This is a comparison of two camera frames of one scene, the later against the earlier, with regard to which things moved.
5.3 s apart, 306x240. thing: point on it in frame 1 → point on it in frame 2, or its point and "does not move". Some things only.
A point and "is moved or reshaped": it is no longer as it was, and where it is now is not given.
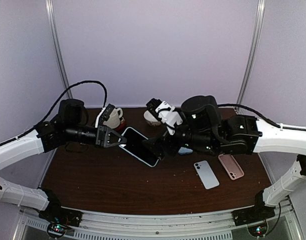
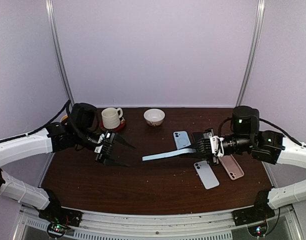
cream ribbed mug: (113, 121) does not move
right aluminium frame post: (253, 55) does not move
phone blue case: (135, 146) is moved or reshaped
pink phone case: (231, 166) does not move
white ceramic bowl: (150, 119) does not move
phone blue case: (183, 151) is moved or reshaped
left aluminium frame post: (50, 7) does not move
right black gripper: (154, 144) → (205, 143)
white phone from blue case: (206, 174) does not move
